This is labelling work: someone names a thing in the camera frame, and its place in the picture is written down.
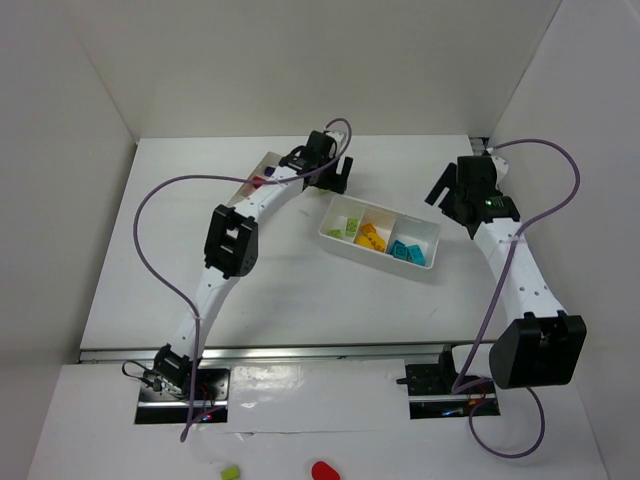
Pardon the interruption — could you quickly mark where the white divided tray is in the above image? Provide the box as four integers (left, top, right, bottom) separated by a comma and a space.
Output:
318, 195, 440, 281
226, 152, 282, 207

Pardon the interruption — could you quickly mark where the aluminium rail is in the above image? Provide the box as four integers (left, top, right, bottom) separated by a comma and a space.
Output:
469, 135, 546, 346
78, 342, 465, 364

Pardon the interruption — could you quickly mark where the teal lego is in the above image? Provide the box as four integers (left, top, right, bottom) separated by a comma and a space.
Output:
389, 240, 407, 260
406, 245, 426, 266

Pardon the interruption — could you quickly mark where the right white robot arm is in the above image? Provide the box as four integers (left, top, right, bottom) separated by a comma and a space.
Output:
425, 155, 587, 392

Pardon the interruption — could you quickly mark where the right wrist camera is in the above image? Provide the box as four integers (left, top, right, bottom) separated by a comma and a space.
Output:
486, 147, 509, 183

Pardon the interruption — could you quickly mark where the red piece outside front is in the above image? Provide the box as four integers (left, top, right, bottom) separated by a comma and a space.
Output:
311, 461, 341, 480

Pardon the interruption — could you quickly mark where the green lego outside front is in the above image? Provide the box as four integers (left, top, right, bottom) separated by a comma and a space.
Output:
220, 465, 241, 480

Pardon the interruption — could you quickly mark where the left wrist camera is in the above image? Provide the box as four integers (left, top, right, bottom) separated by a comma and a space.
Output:
324, 130, 348, 152

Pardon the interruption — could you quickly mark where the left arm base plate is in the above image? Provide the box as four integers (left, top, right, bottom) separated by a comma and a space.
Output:
134, 368, 231, 425

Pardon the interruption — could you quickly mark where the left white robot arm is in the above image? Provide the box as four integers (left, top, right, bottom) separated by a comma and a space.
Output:
153, 129, 353, 398

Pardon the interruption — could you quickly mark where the aluminium front rail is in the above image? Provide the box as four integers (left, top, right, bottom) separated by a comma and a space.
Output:
78, 342, 465, 364

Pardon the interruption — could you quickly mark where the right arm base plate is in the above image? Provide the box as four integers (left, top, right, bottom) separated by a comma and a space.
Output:
396, 348, 500, 420

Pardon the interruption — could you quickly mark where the red rounded lego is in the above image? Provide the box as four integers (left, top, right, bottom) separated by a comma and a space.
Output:
252, 176, 265, 189

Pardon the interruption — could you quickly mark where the aluminium right rail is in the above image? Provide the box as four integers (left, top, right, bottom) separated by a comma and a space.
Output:
469, 135, 546, 346

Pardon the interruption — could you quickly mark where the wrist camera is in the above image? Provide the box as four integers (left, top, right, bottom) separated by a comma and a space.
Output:
324, 130, 348, 152
486, 147, 509, 183

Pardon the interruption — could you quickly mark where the small yellow lego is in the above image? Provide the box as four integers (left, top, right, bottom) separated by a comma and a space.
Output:
360, 223, 377, 237

